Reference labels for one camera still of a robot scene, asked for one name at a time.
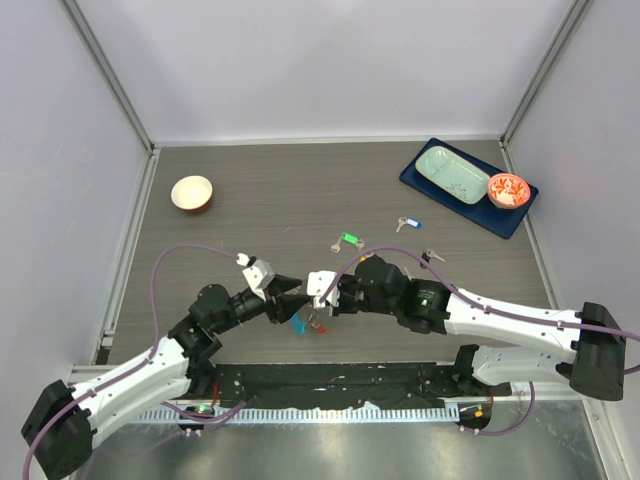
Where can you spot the green key tag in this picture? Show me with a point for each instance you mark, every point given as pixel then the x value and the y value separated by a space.
pixel 350 238

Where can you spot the metal crescent keyring holder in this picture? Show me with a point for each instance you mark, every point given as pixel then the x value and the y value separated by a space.
pixel 305 321

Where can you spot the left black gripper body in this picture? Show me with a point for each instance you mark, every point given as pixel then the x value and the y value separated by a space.
pixel 247 307

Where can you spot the light green divided dish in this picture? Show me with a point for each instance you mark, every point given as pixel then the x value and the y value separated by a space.
pixel 453 174

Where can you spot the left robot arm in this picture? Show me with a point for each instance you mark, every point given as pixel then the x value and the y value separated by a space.
pixel 68 422

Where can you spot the dark blue tray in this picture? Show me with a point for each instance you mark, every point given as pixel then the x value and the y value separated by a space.
pixel 501 222

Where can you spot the white and red bowl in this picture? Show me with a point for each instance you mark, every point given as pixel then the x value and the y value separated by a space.
pixel 192 194

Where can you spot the slotted cable duct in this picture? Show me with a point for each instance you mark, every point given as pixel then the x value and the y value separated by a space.
pixel 368 413

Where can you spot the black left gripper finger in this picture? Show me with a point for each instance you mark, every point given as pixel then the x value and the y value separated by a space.
pixel 289 304
pixel 284 287

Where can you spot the silver key by blue tag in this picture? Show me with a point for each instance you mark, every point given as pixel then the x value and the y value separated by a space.
pixel 401 222

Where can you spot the loose silver key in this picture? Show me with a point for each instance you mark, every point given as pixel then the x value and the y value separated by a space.
pixel 431 254

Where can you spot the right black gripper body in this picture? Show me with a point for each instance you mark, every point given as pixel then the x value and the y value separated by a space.
pixel 352 299

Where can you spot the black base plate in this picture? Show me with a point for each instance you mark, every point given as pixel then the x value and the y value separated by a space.
pixel 403 385

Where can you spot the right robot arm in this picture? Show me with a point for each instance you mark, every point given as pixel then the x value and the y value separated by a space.
pixel 583 349

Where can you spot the silver key with ring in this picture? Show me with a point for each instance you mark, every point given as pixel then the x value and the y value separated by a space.
pixel 336 247

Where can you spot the red patterned bowl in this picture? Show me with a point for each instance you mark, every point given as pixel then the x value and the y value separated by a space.
pixel 508 191

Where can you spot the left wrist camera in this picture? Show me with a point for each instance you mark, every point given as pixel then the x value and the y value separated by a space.
pixel 258 277

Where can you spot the blue key tag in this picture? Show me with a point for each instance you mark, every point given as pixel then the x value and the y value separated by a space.
pixel 413 223

